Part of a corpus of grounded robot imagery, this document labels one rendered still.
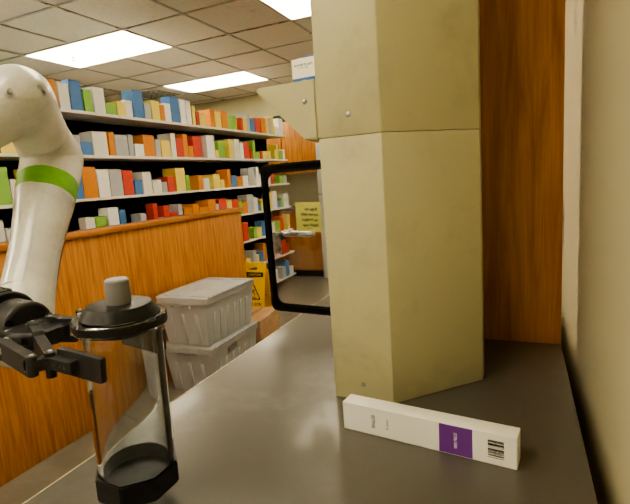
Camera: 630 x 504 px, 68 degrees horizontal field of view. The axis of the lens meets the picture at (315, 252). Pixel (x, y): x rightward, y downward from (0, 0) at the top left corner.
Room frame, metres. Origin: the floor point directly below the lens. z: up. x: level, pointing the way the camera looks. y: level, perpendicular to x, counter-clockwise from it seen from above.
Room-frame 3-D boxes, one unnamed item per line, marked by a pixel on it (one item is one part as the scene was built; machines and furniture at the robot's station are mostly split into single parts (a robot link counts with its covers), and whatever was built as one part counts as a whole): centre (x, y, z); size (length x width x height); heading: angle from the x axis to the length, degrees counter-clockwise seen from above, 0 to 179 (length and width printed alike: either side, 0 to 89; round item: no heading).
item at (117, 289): (0.55, 0.24, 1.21); 0.09 x 0.09 x 0.07
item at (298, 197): (1.19, 0.00, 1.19); 0.30 x 0.01 x 0.40; 59
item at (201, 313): (3.16, 0.76, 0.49); 0.60 x 0.42 x 0.33; 156
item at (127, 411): (0.55, 0.24, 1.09); 0.11 x 0.11 x 0.21
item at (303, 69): (0.94, -0.01, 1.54); 0.05 x 0.05 x 0.06; 62
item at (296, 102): (0.99, -0.03, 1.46); 0.32 x 0.12 x 0.10; 156
